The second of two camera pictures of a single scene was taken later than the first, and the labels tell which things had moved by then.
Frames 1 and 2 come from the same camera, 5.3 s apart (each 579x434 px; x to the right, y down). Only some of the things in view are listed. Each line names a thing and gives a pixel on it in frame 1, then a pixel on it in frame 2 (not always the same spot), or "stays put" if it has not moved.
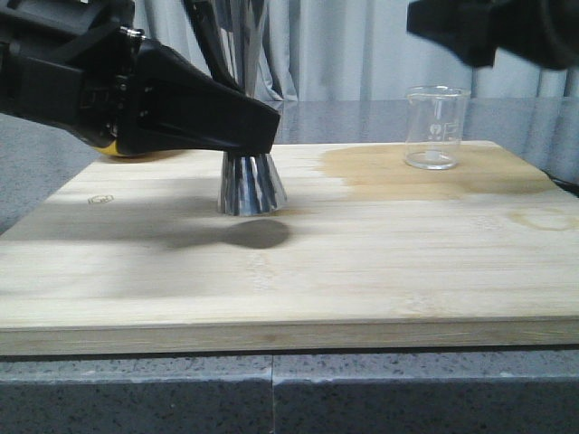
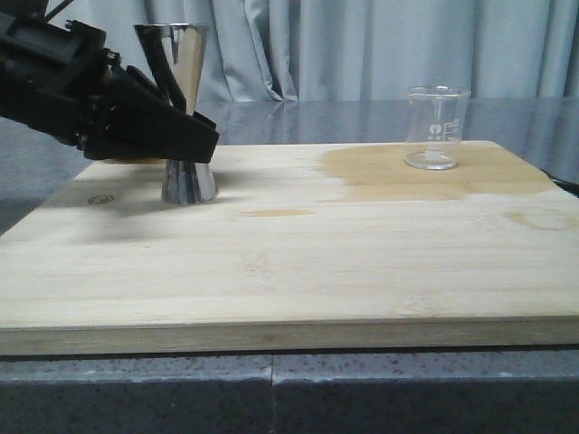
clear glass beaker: [433, 131] stays put
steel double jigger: [250, 183] -> [187, 182]
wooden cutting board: [130, 255] stays put
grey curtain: [363, 51] stays put
